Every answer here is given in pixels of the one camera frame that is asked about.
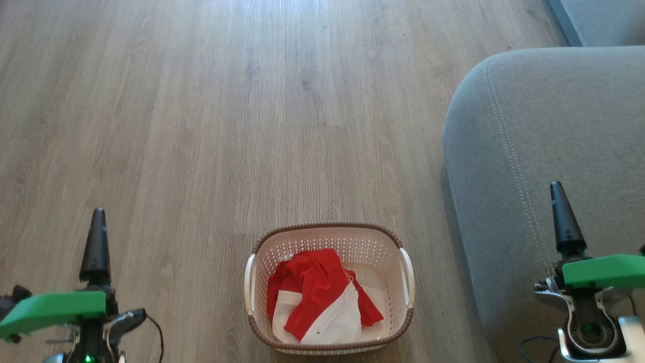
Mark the grey fabric sofa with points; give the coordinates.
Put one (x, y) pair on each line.
(544, 151)

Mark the white perforated laundry basket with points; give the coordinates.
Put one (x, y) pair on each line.
(383, 282)

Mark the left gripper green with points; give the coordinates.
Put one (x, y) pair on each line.
(55, 308)

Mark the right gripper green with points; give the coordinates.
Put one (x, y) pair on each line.
(604, 271)

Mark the red and white garment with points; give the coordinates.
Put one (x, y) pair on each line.
(315, 292)

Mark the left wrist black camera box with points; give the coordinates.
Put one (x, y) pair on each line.
(16, 294)

